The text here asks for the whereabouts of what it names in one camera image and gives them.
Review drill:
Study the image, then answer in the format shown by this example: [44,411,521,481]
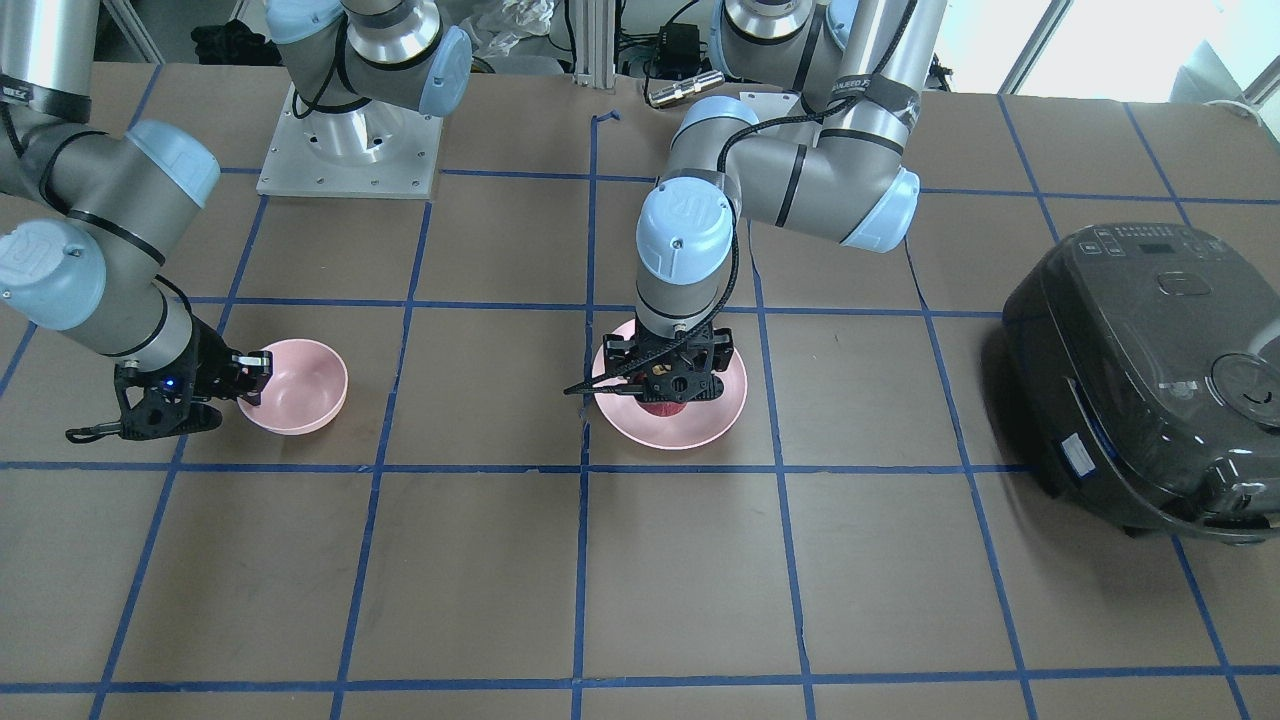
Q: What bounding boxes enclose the black gripper over plate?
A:
[563,325,733,404]

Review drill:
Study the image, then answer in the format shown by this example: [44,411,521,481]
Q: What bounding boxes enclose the black gripper by bowl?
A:
[67,319,273,443]

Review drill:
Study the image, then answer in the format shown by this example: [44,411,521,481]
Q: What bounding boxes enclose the red apple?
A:
[637,401,686,418]

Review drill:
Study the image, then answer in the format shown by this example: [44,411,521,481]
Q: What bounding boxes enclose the pink bowl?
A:
[237,338,349,436]

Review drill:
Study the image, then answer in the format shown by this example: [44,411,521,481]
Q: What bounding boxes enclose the silver robot arm near cooker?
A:
[568,1,946,404]

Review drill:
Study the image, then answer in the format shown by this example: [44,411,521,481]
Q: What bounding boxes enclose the dark grey rice cooker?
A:
[1002,222,1279,544]

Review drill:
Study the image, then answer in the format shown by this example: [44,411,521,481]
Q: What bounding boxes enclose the aluminium frame post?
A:
[567,0,618,94]

